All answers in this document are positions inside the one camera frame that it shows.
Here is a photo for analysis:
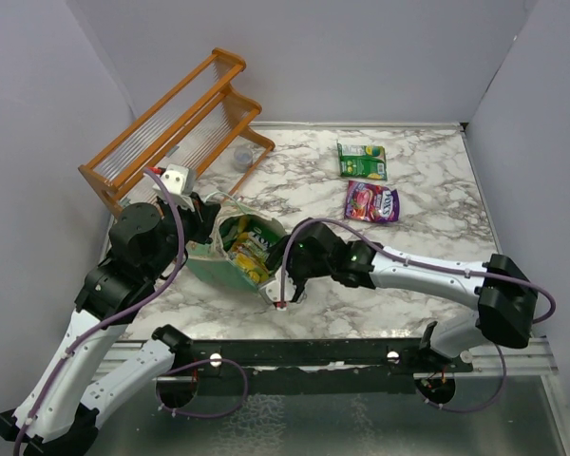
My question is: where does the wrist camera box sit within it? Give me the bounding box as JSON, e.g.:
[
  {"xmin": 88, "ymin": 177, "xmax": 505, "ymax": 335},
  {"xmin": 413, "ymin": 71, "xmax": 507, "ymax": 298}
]
[
  {"xmin": 258, "ymin": 267, "xmax": 295, "ymax": 311},
  {"xmin": 148, "ymin": 163, "xmax": 196, "ymax": 197}
]

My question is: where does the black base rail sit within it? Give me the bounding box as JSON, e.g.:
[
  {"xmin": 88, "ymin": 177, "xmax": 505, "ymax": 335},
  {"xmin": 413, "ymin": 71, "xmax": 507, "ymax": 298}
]
[{"xmin": 152, "ymin": 325, "xmax": 472, "ymax": 396}]

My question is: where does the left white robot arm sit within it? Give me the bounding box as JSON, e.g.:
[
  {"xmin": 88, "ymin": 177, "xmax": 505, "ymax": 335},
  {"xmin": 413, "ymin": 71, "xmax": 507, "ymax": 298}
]
[{"xmin": 0, "ymin": 194, "xmax": 220, "ymax": 455}]

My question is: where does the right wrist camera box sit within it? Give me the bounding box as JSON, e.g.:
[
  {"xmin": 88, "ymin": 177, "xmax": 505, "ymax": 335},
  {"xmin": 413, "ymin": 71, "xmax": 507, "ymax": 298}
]
[{"xmin": 258, "ymin": 267, "xmax": 295, "ymax": 311}]

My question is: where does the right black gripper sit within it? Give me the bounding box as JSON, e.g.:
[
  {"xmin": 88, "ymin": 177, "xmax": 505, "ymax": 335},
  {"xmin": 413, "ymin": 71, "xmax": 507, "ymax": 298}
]
[{"xmin": 265, "ymin": 237, "xmax": 333, "ymax": 302}]

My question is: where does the small clear plastic jar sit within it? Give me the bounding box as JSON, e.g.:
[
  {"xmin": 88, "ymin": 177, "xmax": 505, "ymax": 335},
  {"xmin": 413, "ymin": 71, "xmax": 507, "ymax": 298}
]
[{"xmin": 233, "ymin": 146, "xmax": 254, "ymax": 173}]

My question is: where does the purple berries candy bag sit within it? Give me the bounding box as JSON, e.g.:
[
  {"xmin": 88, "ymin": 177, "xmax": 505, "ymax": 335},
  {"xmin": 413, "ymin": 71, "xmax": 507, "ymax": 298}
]
[{"xmin": 344, "ymin": 180, "xmax": 400, "ymax": 224}]

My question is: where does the orange wooden shelf rack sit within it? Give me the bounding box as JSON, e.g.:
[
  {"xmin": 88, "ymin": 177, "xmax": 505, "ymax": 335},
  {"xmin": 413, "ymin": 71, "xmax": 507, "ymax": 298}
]
[{"xmin": 79, "ymin": 47, "xmax": 275, "ymax": 217}]

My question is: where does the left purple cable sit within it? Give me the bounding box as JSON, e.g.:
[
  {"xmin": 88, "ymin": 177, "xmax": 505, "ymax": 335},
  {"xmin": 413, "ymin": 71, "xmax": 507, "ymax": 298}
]
[{"xmin": 12, "ymin": 166, "xmax": 248, "ymax": 456}]

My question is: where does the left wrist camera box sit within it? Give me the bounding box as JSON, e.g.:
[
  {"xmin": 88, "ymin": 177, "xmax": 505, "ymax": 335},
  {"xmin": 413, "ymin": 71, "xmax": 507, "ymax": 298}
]
[{"xmin": 148, "ymin": 163, "xmax": 196, "ymax": 197}]

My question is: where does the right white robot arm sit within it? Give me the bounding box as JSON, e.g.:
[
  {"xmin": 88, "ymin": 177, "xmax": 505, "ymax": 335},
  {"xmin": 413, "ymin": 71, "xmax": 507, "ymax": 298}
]
[{"xmin": 259, "ymin": 219, "xmax": 538, "ymax": 371}]

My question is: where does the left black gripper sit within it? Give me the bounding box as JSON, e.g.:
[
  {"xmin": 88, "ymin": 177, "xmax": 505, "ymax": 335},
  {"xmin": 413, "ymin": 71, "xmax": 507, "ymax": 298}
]
[{"xmin": 144, "ymin": 190, "xmax": 220, "ymax": 280}]

